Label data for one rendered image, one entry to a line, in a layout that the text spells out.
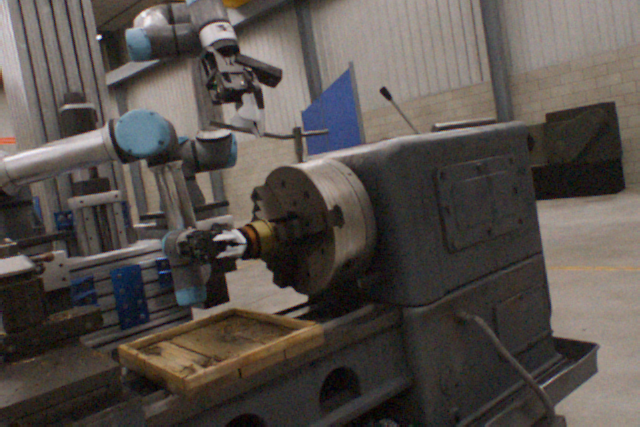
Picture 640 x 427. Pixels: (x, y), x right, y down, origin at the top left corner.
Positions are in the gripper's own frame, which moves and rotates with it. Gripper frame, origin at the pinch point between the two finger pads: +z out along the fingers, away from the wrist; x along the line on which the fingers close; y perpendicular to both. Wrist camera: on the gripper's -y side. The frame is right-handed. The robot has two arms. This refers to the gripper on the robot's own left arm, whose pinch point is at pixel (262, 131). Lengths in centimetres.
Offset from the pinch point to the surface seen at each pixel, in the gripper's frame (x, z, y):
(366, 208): -1.1, 21.3, -20.2
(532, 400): -5, 76, -50
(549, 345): -13, 70, -77
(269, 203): -17.5, 10.8, -6.8
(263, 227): -12.7, 17.4, 0.0
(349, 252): -4.9, 29.3, -13.8
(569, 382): -6, 78, -68
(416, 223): 3.0, 28.4, -28.9
